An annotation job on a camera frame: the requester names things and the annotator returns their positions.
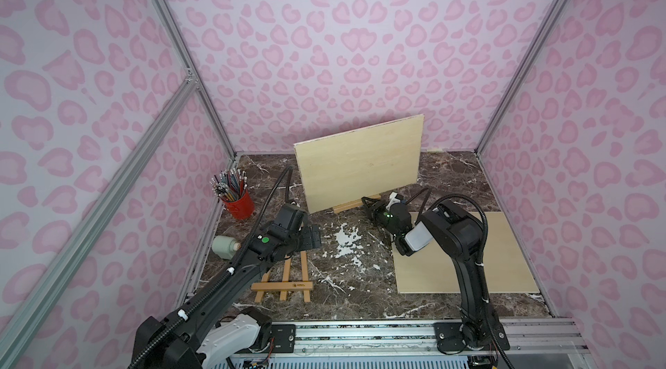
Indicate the white glue bottle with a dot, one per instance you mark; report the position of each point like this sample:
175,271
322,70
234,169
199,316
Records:
225,247

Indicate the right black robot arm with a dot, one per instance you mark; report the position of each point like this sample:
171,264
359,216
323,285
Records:
459,226

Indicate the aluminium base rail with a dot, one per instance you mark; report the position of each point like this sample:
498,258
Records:
534,343

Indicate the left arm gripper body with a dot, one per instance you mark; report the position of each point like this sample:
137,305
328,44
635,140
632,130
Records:
310,236

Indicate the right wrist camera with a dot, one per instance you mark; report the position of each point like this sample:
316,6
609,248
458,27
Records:
393,199

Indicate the red metal bucket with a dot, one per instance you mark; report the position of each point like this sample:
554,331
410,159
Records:
241,208

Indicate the coloured pencils bundle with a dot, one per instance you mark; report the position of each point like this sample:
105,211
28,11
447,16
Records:
229,185

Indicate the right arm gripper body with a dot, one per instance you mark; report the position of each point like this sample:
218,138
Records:
377,212

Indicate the wooden easel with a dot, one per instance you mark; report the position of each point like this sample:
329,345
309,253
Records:
354,204
286,285

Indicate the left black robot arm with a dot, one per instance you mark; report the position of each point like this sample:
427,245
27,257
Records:
229,285

